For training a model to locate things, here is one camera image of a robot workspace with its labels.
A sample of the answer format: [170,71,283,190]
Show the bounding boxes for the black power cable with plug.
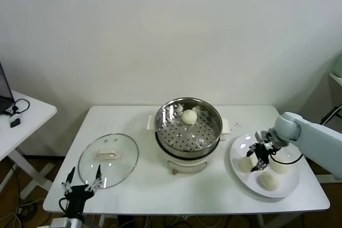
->
[320,104,342,126]

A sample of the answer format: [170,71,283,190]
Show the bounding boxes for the white stand base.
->
[316,173,338,183]

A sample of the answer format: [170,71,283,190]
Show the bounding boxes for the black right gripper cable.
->
[268,147,304,164]

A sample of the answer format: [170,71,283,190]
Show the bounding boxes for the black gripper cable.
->
[58,198,69,213]
[268,147,304,164]

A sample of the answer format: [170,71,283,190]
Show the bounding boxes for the white shelf board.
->
[329,72,342,87]

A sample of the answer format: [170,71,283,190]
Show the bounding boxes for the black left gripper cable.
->
[58,198,69,213]

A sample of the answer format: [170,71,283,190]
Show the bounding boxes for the perforated steel steamer basket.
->
[154,97,223,159]

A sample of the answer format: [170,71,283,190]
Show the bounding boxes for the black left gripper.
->
[61,164,104,218]

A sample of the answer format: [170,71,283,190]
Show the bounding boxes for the white side table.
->
[0,90,58,201]

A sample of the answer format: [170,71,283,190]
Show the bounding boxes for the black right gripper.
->
[246,138,278,172]

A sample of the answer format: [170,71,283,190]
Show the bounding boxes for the white floor cables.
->
[0,198,45,228]

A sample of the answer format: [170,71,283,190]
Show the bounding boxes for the black laptop cable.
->
[12,99,30,115]

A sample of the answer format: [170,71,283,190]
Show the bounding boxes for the black laptop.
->
[0,61,15,115]

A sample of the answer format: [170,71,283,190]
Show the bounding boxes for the black white adapter dongle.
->
[10,113,21,129]

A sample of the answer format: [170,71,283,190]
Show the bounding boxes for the white oval plate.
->
[229,134,300,199]

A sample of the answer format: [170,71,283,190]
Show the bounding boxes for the white steamed baozi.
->
[181,109,198,125]
[256,172,279,191]
[270,155,291,174]
[238,157,254,172]

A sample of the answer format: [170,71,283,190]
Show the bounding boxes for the white electric cooker pot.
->
[146,115,231,176]

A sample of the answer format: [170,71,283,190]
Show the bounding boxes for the glass pot lid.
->
[77,133,139,189]

